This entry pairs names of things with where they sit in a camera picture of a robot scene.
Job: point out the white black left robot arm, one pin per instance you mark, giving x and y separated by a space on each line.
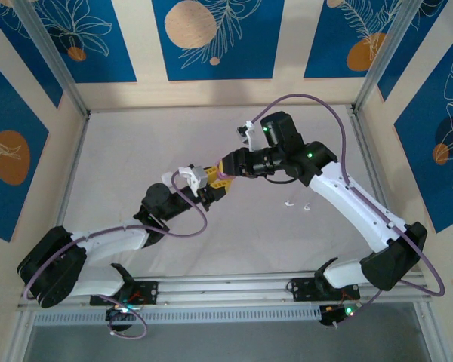
113 241

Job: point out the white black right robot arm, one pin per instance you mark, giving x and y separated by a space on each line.
351 215

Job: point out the aluminium table edge rail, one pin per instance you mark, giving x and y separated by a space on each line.
75 158
378 188

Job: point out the pink earbud charging case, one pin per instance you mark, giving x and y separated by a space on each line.
222 175

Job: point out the long aluminium mounting rail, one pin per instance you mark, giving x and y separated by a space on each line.
219 290

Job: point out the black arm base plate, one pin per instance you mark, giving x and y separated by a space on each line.
145 286
306 292

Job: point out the black controller box with LED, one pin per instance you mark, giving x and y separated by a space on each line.
117 320
328 318

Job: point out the white table cloth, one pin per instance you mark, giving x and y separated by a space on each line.
249 226

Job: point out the aluminium frame post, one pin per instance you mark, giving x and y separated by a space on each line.
386 56
53 56

